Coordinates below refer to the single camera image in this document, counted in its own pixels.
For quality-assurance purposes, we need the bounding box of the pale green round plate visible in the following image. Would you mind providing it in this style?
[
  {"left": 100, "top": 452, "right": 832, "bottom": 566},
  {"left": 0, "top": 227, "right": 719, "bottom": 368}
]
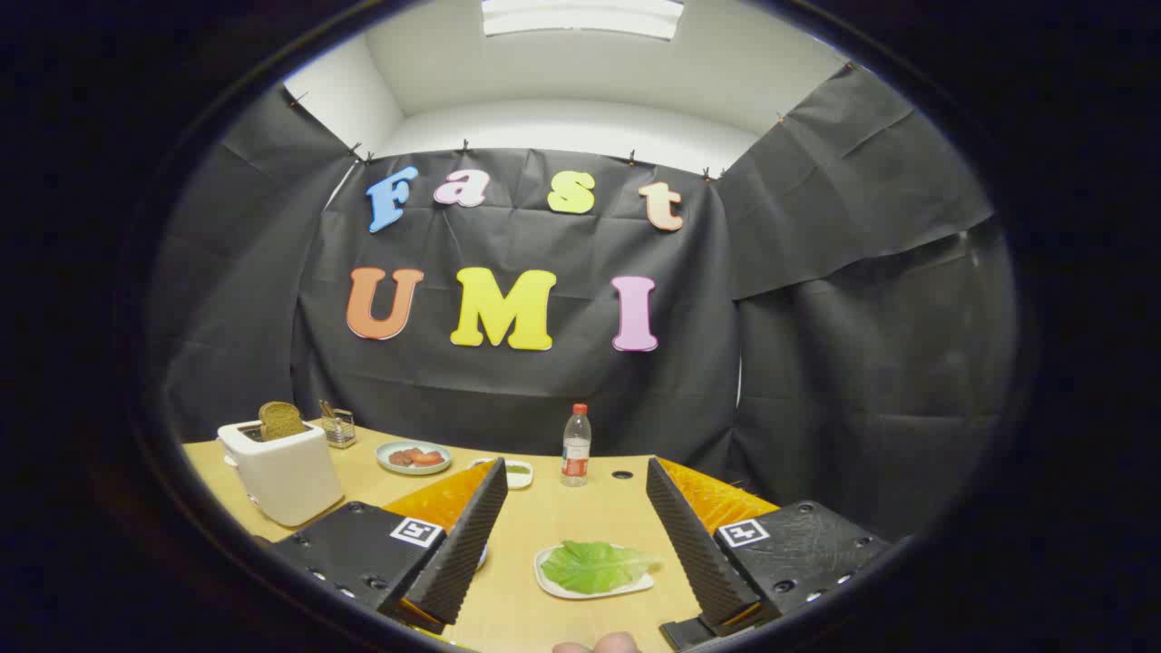
[{"left": 376, "top": 441, "right": 453, "bottom": 476}]

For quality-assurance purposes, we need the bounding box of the white toaster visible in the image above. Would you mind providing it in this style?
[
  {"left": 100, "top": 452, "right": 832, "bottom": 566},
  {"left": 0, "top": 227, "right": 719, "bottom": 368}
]
[{"left": 217, "top": 419, "right": 346, "bottom": 529}]

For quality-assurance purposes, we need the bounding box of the small wire basket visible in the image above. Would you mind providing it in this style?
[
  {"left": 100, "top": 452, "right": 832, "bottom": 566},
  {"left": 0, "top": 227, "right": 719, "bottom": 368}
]
[{"left": 317, "top": 400, "right": 356, "bottom": 450}]

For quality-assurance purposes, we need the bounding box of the green lettuce leaf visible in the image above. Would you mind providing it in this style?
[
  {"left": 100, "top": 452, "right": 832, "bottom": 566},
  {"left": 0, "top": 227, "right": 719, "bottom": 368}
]
[{"left": 541, "top": 541, "right": 661, "bottom": 596}]

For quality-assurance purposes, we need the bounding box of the ceiling light panel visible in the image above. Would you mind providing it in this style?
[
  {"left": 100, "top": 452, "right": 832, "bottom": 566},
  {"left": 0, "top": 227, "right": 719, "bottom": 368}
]
[{"left": 481, "top": 0, "right": 686, "bottom": 42}]

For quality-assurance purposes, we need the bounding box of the clear red-capped water bottle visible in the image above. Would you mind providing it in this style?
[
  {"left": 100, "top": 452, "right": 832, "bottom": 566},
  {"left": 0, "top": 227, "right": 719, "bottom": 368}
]
[{"left": 561, "top": 404, "right": 592, "bottom": 488}]

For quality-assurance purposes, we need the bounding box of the white divided seasoning dish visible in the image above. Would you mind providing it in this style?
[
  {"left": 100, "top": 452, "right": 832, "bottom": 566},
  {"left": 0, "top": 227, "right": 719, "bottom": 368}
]
[{"left": 467, "top": 458, "right": 534, "bottom": 491}]

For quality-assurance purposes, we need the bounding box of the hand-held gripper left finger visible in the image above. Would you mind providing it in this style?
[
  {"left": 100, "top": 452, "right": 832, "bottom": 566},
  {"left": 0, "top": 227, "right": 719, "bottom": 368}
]
[{"left": 269, "top": 458, "right": 509, "bottom": 636}]

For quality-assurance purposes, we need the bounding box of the white rectangular plate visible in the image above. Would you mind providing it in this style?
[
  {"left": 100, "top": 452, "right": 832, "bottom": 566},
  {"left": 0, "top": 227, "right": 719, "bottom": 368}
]
[{"left": 533, "top": 542, "right": 656, "bottom": 600}]

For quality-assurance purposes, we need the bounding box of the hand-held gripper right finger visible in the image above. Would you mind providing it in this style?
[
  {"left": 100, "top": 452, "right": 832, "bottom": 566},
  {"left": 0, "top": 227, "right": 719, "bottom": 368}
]
[{"left": 645, "top": 456, "right": 893, "bottom": 638}]

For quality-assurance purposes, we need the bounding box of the brown bread slice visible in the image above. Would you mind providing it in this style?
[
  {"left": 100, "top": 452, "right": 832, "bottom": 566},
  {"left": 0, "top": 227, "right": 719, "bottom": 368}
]
[{"left": 259, "top": 402, "right": 307, "bottom": 443}]

